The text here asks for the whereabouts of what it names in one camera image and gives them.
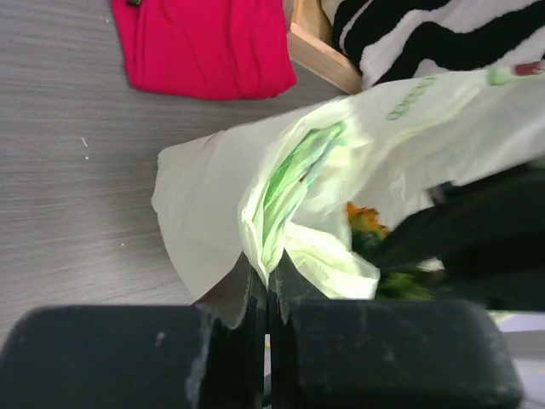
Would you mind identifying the fake orange pineapple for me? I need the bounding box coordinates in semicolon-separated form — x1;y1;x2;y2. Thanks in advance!
346;202;439;301

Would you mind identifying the translucent plastic bag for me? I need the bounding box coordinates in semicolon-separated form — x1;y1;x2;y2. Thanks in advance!
152;67;544;299

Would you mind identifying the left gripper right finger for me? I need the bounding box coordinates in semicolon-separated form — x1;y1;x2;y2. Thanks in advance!
270;256;524;408

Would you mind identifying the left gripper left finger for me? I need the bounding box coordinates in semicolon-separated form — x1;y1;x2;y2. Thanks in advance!
1;256;266;408

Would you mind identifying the black white patterned garment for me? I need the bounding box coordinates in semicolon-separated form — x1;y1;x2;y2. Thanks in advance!
320;0;544;89

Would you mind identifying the red folded cloth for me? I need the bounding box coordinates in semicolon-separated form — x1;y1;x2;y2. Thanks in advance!
111;0;296;101

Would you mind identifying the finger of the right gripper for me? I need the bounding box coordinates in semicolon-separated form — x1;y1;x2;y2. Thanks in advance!
370;164;544;311

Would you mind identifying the wooden clothes rack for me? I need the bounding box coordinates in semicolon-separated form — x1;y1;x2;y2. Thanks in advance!
284;0;361;95

